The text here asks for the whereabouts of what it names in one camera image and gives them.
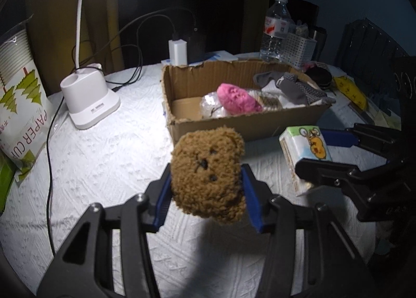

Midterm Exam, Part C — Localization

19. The yellow plastic bag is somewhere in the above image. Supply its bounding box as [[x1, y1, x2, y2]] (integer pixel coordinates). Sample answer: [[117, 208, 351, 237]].
[[333, 76, 367, 111]]

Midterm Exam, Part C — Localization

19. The white tablecloth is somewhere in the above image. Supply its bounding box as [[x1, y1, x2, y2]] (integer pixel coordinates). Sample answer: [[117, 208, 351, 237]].
[[0, 54, 404, 298]]

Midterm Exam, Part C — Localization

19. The beige woven pad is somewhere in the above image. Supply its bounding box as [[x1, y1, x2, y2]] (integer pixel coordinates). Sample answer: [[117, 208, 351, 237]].
[[256, 91, 283, 111]]

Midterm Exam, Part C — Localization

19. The cardboard box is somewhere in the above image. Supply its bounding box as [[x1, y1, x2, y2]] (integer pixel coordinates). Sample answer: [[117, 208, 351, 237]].
[[161, 59, 336, 143]]

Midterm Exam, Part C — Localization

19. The black round zip case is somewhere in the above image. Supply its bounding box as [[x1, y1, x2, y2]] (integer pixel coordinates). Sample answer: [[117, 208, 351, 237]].
[[305, 65, 333, 89]]

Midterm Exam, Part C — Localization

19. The white perforated basket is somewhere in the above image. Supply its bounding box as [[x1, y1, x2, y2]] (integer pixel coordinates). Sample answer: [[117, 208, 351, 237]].
[[281, 34, 317, 69]]

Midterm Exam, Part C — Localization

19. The white fluffy cloth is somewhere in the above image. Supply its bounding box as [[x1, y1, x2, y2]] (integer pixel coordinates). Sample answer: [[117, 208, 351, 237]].
[[262, 81, 331, 109]]

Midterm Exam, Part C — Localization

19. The clear water bottle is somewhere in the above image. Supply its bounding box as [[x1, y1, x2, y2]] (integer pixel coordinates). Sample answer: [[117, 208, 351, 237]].
[[259, 0, 291, 61]]

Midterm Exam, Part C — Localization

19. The pink plush toy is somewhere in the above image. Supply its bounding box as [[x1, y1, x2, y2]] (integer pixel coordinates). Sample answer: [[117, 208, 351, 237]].
[[217, 83, 262, 115]]

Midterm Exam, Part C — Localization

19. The black dotted glove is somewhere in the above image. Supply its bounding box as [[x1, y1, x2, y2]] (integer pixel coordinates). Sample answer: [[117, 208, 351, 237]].
[[253, 71, 336, 106]]

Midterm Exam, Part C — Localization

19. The brown plush bear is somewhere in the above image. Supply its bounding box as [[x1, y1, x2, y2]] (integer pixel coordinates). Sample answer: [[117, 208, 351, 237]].
[[171, 127, 246, 224]]

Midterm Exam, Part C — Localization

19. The cartoon tissue pack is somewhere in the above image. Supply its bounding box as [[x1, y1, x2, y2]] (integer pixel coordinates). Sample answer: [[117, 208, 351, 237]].
[[279, 125, 332, 197]]

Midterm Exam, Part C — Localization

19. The black power adapter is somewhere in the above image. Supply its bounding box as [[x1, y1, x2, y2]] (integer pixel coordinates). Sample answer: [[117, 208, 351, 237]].
[[183, 28, 205, 64]]

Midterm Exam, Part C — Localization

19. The green snack bag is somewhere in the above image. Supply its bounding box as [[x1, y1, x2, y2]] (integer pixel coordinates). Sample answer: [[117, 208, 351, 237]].
[[0, 152, 16, 214]]

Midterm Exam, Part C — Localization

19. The black lamp cable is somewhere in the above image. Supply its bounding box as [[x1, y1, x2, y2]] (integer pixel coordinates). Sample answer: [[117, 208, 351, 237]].
[[45, 6, 196, 258]]

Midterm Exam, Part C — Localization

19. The white power strip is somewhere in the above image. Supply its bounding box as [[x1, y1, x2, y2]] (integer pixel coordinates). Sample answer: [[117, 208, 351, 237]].
[[162, 49, 239, 66]]

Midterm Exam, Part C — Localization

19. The paper cup sleeve pack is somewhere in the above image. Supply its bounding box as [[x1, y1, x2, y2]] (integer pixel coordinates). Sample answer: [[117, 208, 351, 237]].
[[1, 22, 54, 183]]

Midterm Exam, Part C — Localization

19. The white desk lamp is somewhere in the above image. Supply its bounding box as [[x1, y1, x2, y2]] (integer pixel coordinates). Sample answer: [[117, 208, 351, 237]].
[[60, 0, 121, 130]]

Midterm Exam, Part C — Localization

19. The white usb charger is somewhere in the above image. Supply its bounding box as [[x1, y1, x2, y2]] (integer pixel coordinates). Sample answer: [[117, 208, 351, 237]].
[[168, 39, 187, 67]]

